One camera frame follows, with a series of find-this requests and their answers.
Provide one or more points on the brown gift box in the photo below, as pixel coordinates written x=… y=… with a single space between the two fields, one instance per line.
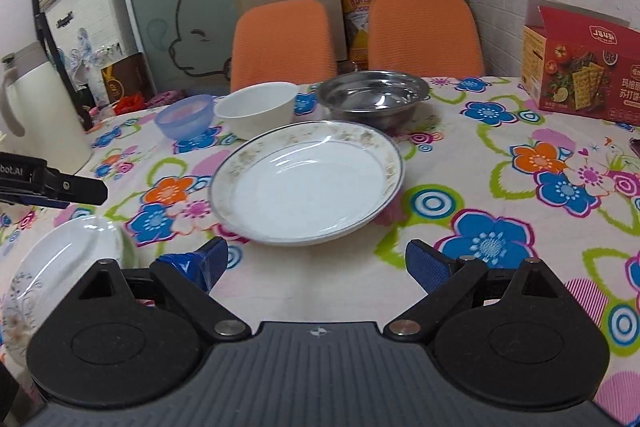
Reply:
x=126 y=77

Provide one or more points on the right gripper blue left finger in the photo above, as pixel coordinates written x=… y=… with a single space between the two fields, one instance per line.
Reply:
x=203 y=267

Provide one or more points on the orange chair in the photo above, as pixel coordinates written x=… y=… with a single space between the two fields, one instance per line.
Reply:
x=424 y=38
x=286 y=41

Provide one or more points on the yellow snack bag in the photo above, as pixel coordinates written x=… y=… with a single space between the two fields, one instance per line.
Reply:
x=356 y=22

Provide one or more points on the white floral plate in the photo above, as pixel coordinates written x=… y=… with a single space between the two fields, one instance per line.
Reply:
x=48 y=272

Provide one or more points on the red cracker box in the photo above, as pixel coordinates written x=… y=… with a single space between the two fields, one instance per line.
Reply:
x=579 y=62

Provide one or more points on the right orange chair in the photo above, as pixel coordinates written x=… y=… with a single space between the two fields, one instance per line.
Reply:
x=424 y=38

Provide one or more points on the left orange chair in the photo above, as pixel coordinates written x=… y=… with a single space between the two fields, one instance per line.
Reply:
x=286 y=41

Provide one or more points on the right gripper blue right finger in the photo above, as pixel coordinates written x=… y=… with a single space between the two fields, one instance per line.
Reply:
x=428 y=267

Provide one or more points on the stainless steel bowl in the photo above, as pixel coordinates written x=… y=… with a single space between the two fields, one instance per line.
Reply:
x=380 y=99

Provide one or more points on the cream thermos jug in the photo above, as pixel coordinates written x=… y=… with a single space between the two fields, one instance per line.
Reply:
x=38 y=117

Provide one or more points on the gold rimmed white plate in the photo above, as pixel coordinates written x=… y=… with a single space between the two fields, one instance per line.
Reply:
x=307 y=183

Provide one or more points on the white bowl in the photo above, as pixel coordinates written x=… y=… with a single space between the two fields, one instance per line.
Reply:
x=257 y=109

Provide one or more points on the blue plastic bowl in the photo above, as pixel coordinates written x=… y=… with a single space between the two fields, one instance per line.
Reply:
x=187 y=118

